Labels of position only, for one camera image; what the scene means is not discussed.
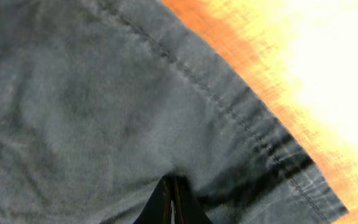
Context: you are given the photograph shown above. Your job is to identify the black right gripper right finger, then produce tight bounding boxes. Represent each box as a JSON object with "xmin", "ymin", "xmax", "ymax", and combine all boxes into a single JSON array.
[{"xmin": 172, "ymin": 176, "xmax": 213, "ymax": 224}]

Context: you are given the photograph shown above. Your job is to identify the dark blue denim shorts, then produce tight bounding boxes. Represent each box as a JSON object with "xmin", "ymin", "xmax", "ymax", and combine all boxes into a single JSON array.
[{"xmin": 0, "ymin": 0, "xmax": 347, "ymax": 223}]

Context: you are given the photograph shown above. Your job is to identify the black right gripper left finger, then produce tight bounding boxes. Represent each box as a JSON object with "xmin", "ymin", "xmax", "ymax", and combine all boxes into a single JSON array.
[{"xmin": 134, "ymin": 175, "xmax": 172, "ymax": 224}]

